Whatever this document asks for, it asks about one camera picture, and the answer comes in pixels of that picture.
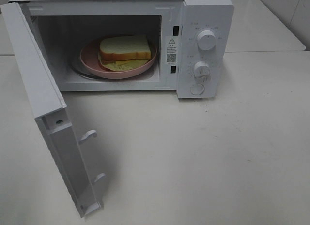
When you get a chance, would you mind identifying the white microwave knob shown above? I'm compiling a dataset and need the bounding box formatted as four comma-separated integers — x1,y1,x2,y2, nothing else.
197,28,217,51
193,61,210,78

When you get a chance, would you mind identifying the white microwave oven body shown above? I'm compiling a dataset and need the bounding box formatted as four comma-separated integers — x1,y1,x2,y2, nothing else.
1,0,234,101

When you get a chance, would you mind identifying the round white door release button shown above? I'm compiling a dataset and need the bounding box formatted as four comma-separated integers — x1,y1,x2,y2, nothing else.
190,84,204,95

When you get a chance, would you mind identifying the white microwave warning label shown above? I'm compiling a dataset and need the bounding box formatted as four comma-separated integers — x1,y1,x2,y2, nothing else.
164,36,179,65

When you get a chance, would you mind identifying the white glass microwave door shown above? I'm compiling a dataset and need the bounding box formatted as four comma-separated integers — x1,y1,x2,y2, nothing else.
1,2,102,217

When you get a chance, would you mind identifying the white bread sandwich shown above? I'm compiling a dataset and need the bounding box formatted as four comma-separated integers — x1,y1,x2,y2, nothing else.
98,35,152,72

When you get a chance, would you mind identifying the white lower microwave knob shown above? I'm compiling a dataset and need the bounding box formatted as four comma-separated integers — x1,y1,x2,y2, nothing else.
193,61,210,78

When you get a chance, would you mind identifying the pink round plate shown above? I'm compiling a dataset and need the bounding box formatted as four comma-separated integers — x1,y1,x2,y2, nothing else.
80,39,158,79

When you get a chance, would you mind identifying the white upper microwave knob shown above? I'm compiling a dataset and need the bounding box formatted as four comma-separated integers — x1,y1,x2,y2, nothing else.
197,28,217,51

